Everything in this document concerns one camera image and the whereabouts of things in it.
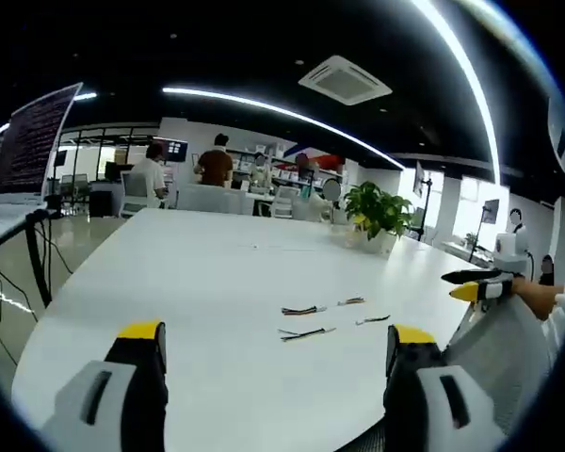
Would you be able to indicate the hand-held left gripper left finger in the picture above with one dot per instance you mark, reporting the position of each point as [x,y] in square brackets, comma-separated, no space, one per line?
[122,376]

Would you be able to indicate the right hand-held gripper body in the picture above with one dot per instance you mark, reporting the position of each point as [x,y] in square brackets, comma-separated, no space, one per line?
[508,249]

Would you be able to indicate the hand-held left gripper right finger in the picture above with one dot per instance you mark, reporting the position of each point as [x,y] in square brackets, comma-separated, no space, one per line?
[428,400]

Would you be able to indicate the short dark JST socket harness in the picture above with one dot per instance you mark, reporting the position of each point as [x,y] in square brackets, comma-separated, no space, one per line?
[373,319]

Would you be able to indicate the short multicoloured JST socket harness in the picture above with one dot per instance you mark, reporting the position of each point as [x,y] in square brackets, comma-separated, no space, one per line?
[351,300]

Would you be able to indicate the long multicoloured JST connector harness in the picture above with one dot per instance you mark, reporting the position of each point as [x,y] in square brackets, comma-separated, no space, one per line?
[306,334]
[303,310]

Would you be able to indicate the black tripod with screen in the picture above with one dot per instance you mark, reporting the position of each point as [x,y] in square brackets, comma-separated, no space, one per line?
[423,183]
[490,210]

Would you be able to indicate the person's white shirt torso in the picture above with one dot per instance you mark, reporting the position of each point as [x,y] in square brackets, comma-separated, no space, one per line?
[558,329]

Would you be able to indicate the green potted plant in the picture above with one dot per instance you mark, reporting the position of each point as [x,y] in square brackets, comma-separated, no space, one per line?
[376,207]

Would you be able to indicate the black desk stand leg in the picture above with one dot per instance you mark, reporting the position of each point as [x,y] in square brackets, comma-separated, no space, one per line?
[38,263]

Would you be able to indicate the round white desk mirror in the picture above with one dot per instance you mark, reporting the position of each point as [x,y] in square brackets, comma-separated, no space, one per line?
[332,190]

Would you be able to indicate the ceiling light strip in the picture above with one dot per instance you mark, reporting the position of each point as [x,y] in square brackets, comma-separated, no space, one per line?
[475,89]
[282,110]

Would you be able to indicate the white side desk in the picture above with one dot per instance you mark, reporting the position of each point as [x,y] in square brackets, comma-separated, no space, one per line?
[4,216]

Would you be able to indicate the white ceiling air vent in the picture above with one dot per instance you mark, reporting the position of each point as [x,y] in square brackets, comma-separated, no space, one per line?
[346,80]

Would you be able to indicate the white framed computer monitor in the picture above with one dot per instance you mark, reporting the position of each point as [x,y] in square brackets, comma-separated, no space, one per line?
[33,141]

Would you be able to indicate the wall television screen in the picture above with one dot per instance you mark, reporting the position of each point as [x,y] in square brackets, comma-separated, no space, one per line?
[177,150]

